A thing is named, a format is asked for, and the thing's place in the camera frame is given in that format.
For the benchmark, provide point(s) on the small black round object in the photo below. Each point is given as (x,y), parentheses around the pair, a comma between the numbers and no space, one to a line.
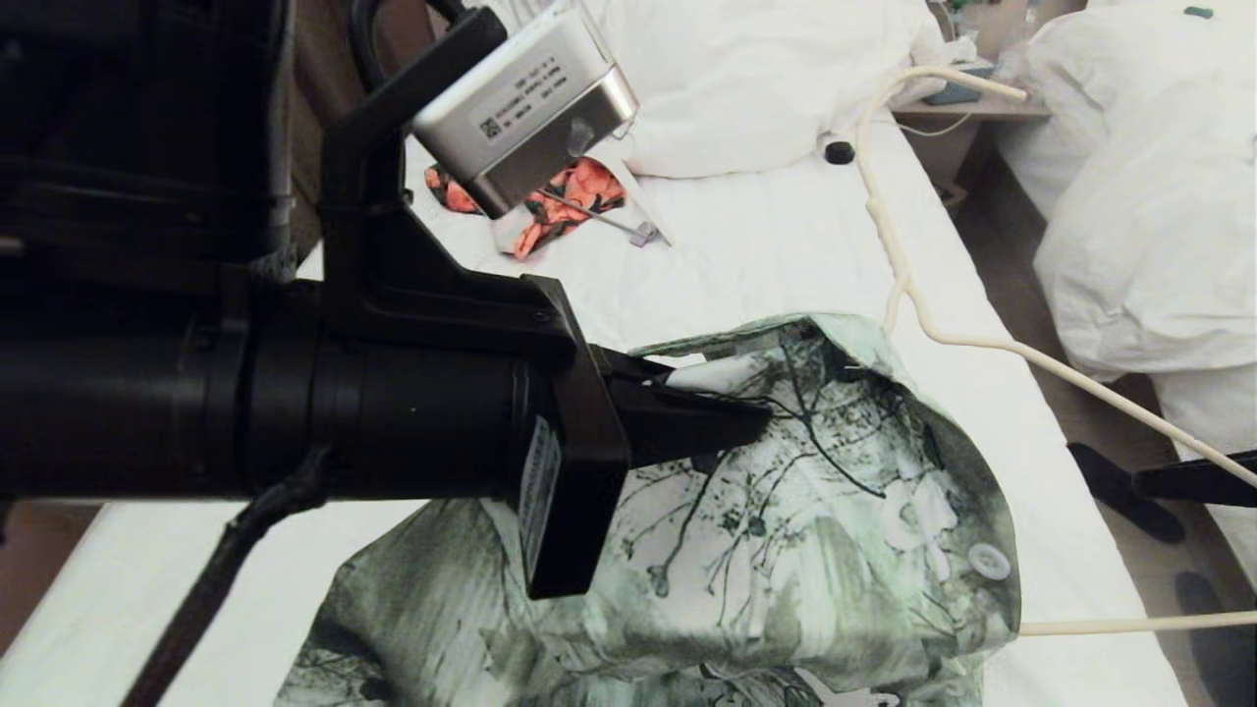
(841,152)

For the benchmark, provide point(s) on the orange floral garment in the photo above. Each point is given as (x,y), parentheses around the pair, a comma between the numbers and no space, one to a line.
(579,187)

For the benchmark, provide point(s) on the neighbouring bed white sheet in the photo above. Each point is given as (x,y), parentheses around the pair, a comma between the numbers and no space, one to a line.
(1218,412)

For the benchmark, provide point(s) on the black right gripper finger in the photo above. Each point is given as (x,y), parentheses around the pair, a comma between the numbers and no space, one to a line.
(1198,483)

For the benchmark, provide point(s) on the white crumpled duvet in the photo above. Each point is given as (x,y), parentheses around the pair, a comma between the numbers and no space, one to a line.
(1159,196)

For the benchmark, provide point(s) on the black slipper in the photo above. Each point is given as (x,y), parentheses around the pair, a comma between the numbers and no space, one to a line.
(1105,471)
(1223,648)

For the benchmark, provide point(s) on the small green object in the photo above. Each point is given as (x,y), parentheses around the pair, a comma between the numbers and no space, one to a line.
(1200,11)

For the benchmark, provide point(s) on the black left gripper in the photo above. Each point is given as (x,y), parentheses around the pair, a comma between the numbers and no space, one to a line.
(412,393)

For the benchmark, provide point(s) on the bed with white sheet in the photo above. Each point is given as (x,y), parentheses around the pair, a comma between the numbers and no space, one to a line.
(766,255)

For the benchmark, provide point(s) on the blue tissue box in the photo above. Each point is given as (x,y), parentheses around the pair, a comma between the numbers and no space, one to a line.
(957,94)

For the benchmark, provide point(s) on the white pillow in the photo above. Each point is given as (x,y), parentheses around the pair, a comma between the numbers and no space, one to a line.
(766,79)

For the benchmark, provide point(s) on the small green plant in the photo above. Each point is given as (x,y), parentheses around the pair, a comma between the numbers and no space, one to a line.
(962,6)

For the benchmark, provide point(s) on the white plastic hanger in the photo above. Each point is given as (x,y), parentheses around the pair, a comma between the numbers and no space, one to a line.
(648,211)

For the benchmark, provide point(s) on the green floral button shirt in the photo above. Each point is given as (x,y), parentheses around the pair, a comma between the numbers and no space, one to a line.
(786,550)

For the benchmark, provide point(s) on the wooden nightstand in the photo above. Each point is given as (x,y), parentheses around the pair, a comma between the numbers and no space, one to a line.
(982,112)

